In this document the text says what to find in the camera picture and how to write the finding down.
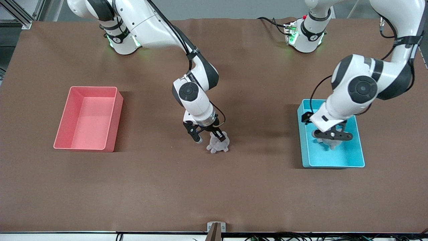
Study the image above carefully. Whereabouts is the grey plush toy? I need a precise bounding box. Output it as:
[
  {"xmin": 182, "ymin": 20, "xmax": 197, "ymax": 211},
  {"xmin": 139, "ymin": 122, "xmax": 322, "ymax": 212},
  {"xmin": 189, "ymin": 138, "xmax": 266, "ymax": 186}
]
[
  {"xmin": 206, "ymin": 132, "xmax": 231, "ymax": 154},
  {"xmin": 314, "ymin": 137, "xmax": 344, "ymax": 150}
]

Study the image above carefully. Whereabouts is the blue plastic box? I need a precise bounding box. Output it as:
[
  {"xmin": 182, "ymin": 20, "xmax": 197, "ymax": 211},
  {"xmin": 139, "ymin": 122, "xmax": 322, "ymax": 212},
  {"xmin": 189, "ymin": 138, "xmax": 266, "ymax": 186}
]
[{"xmin": 297, "ymin": 99, "xmax": 365, "ymax": 168}]

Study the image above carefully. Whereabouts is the pink plastic box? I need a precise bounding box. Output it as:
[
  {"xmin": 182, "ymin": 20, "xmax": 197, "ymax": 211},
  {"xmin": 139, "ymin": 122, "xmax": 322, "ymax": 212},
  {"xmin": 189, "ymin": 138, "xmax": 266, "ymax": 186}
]
[{"xmin": 53, "ymin": 86, "xmax": 124, "ymax": 153}]

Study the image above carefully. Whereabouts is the brown table mat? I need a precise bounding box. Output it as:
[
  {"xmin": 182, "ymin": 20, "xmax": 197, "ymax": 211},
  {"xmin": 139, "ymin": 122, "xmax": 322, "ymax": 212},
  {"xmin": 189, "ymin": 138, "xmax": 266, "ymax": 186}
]
[{"xmin": 0, "ymin": 17, "xmax": 428, "ymax": 233}]

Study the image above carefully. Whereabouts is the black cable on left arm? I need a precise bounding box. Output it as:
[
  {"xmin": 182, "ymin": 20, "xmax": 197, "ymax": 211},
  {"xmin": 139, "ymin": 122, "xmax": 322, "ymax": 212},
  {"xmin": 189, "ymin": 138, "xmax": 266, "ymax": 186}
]
[{"xmin": 301, "ymin": 17, "xmax": 418, "ymax": 125}]

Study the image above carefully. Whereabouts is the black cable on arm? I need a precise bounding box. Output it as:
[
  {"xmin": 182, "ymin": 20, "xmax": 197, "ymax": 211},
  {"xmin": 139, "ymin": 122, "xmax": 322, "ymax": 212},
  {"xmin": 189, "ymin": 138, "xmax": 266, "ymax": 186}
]
[
  {"xmin": 301, "ymin": 17, "xmax": 418, "ymax": 125},
  {"xmin": 147, "ymin": 0, "xmax": 226, "ymax": 127}
]

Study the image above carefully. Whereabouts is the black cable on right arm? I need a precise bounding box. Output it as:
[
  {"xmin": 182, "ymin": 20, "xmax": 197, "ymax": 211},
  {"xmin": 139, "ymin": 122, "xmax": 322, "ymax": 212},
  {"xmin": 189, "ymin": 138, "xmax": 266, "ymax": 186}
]
[{"xmin": 147, "ymin": 0, "xmax": 226, "ymax": 127}]

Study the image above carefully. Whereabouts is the metal table edge bracket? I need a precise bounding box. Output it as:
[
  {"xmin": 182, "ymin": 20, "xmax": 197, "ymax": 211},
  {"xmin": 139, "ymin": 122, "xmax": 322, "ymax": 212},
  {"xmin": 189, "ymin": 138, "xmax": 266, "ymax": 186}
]
[{"xmin": 207, "ymin": 222, "xmax": 226, "ymax": 233}]

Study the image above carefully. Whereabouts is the black base cable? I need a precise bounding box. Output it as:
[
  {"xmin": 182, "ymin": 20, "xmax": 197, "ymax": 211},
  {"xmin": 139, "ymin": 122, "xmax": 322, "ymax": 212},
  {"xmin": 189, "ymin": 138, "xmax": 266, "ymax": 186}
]
[{"xmin": 257, "ymin": 17, "xmax": 289, "ymax": 35}]

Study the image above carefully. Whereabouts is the aluminium frame profile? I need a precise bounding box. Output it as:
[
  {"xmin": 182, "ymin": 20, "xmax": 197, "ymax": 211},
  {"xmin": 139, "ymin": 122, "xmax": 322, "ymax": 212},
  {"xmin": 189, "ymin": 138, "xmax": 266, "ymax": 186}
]
[{"xmin": 0, "ymin": 0, "xmax": 45, "ymax": 30}]

